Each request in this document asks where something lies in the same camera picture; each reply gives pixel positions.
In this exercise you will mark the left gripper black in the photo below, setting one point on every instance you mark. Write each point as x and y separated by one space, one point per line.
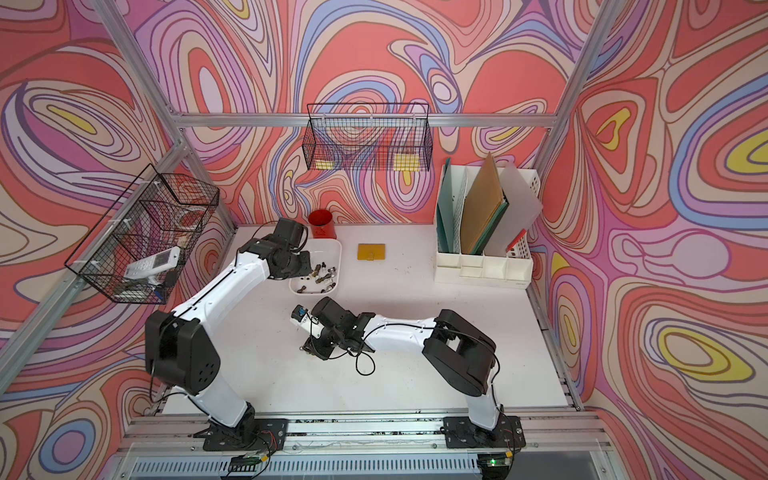
305 268

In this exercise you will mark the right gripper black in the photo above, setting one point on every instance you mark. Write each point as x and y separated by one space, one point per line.
316 348

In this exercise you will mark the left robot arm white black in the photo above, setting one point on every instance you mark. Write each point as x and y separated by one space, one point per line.
179 348

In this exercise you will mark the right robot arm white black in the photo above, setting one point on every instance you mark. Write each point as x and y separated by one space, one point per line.
460 353

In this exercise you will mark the white storage tray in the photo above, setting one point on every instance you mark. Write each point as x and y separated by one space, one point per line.
325 251

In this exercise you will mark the red cup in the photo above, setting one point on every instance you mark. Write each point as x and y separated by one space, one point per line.
322 226

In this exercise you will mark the white remote control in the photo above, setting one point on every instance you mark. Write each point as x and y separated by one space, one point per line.
152 267

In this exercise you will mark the yellow sponge in basket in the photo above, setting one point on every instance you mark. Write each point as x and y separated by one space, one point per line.
405 162

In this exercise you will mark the green folder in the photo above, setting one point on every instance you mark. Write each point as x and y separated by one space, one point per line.
444 213

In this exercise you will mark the white file organizer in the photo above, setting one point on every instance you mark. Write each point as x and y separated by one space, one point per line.
512 270

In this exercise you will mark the brown cardboard folder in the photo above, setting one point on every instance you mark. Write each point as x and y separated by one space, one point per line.
484 205

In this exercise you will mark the grey folder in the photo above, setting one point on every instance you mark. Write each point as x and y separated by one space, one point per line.
521 190

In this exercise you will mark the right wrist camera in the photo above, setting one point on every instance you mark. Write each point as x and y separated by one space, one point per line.
302 317

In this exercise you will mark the back wire basket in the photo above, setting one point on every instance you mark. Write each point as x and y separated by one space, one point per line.
364 136

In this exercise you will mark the wire basket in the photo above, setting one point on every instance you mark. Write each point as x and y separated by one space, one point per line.
155 212
364 136

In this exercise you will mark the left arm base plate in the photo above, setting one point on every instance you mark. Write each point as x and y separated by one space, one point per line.
251 434

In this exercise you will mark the left wire basket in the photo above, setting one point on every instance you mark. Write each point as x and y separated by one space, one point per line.
155 212

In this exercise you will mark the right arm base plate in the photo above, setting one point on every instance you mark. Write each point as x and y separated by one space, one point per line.
461 433

